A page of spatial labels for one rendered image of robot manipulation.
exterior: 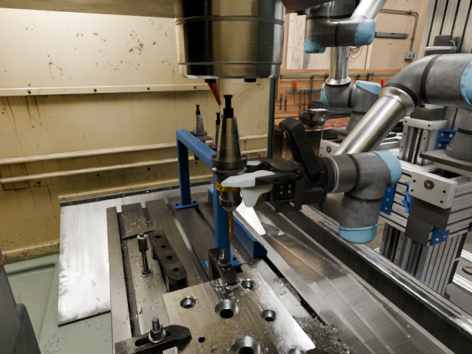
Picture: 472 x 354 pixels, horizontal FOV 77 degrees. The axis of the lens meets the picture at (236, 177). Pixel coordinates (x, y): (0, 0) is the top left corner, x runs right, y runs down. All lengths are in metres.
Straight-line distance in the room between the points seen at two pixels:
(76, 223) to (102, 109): 0.52
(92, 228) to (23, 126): 0.51
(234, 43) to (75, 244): 1.19
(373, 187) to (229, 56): 0.38
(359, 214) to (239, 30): 0.42
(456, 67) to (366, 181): 0.34
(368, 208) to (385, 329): 0.53
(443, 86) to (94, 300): 1.26
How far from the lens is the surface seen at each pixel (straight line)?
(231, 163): 0.48
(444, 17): 1.58
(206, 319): 0.66
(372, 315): 1.11
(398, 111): 0.84
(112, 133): 1.49
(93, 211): 1.54
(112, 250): 1.07
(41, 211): 1.62
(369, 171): 0.61
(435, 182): 1.17
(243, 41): 0.41
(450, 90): 0.82
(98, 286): 1.32
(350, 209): 0.65
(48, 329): 1.30
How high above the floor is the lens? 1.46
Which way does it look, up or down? 21 degrees down
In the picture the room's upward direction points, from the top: straight up
